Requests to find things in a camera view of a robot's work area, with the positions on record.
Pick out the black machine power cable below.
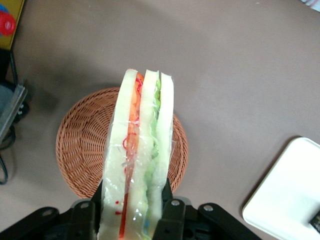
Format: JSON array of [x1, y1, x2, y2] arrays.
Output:
[[0, 124, 17, 186]]

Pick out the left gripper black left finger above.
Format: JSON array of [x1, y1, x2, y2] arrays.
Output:
[[68, 183, 104, 240]]

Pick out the silver metal bracket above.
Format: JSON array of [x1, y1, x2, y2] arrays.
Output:
[[299, 0, 320, 11]]

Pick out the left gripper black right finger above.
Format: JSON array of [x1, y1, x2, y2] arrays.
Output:
[[152, 179, 187, 240]]

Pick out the black machine with metal tray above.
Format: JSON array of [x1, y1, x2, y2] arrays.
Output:
[[0, 48, 30, 151]]

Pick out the red emergency stop button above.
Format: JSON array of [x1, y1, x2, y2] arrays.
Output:
[[0, 11, 17, 38]]

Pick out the plastic-wrapped triangle sandwich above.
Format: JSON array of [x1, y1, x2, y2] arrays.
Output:
[[96, 68, 175, 240]]

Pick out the beige rectangular tray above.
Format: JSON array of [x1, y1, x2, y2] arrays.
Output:
[[241, 136, 320, 240]]

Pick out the yellow black control box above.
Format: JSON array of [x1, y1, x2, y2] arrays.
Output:
[[0, 0, 26, 52]]

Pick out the round brown wicker basket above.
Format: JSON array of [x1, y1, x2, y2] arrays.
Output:
[[55, 86, 189, 200]]

